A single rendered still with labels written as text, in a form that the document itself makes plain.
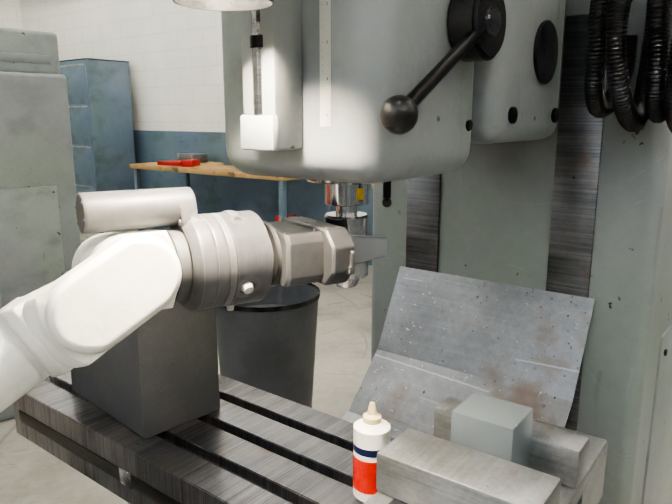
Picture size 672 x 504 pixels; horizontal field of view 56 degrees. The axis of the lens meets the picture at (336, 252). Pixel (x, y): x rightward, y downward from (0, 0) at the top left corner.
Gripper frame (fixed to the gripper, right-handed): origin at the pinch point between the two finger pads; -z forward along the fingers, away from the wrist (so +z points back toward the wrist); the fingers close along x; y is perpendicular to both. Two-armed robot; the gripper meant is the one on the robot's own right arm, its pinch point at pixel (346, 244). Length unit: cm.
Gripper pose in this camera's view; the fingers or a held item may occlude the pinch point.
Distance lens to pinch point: 66.4
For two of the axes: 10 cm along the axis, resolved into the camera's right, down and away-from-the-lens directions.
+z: -8.4, 1.1, -5.4
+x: -5.5, -1.8, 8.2
